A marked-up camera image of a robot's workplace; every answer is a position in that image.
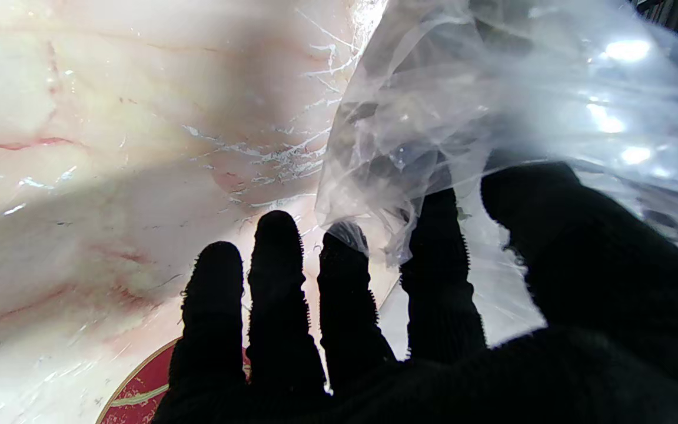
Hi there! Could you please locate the red floral tea canister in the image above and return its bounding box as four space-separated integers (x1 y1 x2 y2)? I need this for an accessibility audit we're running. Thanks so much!
97 339 251 424

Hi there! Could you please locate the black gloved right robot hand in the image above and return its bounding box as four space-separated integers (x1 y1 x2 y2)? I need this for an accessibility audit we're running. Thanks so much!
151 162 678 424

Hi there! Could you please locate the clear plastic tea bag pouch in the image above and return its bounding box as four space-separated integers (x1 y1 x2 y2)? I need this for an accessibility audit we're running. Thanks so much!
314 0 678 266

